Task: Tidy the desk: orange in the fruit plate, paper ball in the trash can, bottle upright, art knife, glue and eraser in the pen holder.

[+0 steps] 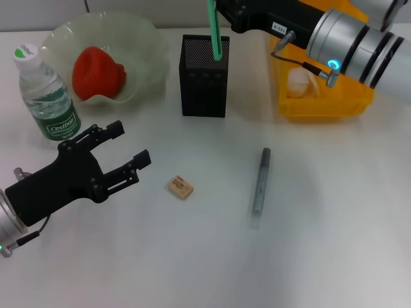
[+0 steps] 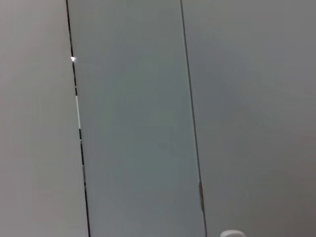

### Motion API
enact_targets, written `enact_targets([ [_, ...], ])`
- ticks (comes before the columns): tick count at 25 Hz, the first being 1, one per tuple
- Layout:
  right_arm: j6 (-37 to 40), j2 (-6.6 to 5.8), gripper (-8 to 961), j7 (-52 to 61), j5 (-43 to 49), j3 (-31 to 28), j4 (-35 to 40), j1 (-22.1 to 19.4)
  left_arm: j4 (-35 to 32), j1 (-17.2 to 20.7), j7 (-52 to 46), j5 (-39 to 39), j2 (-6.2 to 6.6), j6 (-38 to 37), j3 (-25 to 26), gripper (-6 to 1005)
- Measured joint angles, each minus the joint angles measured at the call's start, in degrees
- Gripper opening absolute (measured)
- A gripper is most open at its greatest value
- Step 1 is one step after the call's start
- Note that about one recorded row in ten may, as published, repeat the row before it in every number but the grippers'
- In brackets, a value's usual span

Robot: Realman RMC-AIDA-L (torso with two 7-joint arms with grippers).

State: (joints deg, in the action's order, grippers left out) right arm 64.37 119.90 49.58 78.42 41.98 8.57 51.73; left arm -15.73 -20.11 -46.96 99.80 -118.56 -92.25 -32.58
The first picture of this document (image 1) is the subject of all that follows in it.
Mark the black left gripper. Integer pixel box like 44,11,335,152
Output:
4,120,152,227

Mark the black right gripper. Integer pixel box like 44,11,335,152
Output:
214,0,325,51

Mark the mint green utility knife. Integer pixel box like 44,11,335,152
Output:
207,0,223,62

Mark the tan eraser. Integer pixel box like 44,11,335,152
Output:
166,175,195,201

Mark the clear green-label water bottle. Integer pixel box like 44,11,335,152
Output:
12,44,85,149

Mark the white paper ball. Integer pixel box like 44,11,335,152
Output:
286,66,321,98

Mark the grey marker pen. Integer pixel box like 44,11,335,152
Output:
250,147,272,230

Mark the black mesh pen holder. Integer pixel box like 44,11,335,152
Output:
179,34,231,118

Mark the pale green glass fruit plate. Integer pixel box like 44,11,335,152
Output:
40,11,171,112

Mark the yellow plastic bin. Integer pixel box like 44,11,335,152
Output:
269,0,376,124

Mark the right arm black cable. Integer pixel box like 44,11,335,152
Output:
271,30,341,87

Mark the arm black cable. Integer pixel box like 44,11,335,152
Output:
271,30,341,87
0,166,52,259

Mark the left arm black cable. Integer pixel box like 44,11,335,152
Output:
0,166,52,259

